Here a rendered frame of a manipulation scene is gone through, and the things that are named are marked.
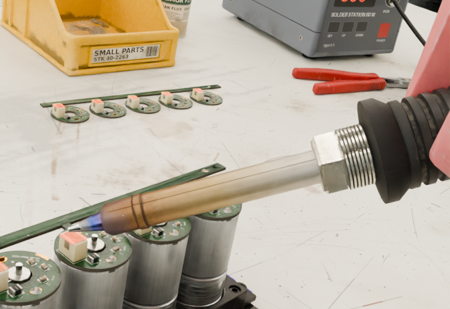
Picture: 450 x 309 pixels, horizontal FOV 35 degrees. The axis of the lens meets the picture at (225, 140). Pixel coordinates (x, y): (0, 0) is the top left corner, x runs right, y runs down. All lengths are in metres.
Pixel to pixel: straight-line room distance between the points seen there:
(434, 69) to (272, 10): 0.53
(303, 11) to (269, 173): 0.51
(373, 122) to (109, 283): 0.11
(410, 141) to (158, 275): 0.12
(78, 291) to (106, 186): 0.17
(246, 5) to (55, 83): 0.27
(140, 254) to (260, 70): 0.39
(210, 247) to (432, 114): 0.13
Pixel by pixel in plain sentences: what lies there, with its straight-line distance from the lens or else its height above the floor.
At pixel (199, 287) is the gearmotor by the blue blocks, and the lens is 0.28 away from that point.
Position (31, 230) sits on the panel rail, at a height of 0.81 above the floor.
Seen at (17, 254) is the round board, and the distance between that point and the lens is 0.23.
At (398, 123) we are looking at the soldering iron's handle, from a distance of 0.16.
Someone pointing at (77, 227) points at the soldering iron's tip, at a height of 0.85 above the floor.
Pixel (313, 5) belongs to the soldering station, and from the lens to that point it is 0.65.
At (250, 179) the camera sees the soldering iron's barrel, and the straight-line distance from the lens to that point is 0.16.
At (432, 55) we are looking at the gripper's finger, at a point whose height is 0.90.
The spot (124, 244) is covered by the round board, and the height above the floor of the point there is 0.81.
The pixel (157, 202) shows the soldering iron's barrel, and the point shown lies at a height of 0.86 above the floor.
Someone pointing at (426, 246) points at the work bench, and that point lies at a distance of 0.41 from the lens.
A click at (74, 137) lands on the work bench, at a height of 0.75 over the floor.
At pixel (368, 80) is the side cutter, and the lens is 0.63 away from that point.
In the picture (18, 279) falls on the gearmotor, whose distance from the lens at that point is 0.22.
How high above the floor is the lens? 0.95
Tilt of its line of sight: 25 degrees down
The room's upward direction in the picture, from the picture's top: 11 degrees clockwise
